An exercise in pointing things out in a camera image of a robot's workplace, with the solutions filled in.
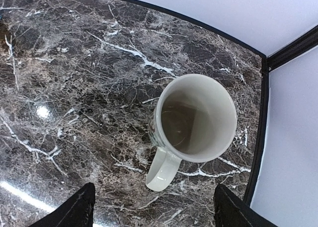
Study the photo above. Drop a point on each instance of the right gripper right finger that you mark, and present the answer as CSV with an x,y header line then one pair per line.
x,y
231,211

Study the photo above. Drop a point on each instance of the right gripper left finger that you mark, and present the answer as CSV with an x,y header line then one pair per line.
x,y
76,211

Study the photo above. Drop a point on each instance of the white patterned mug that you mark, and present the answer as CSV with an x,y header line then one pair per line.
x,y
195,120

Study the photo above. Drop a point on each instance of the black front rail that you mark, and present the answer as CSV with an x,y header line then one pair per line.
x,y
196,22

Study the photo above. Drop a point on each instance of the right black frame post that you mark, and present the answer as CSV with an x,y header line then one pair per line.
x,y
293,50

